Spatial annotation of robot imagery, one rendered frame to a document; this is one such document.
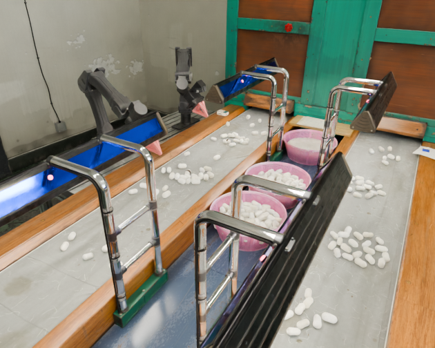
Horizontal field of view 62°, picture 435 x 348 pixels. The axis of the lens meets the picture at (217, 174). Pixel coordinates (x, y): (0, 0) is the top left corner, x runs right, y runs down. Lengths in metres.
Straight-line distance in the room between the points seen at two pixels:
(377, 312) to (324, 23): 1.44
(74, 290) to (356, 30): 1.68
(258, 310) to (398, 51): 1.67
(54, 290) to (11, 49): 2.48
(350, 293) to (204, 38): 2.87
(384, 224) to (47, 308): 1.07
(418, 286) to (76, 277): 0.93
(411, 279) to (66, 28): 3.16
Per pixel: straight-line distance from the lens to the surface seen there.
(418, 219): 1.41
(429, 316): 1.07
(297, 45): 2.11
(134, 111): 1.50
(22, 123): 3.43
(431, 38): 1.99
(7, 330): 1.05
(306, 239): 0.66
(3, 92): 3.32
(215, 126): 1.99
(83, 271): 1.13
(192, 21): 3.62
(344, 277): 1.12
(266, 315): 0.53
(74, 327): 0.97
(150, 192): 0.92
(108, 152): 0.98
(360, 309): 1.05
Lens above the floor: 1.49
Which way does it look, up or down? 29 degrees down
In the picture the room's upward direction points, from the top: 1 degrees clockwise
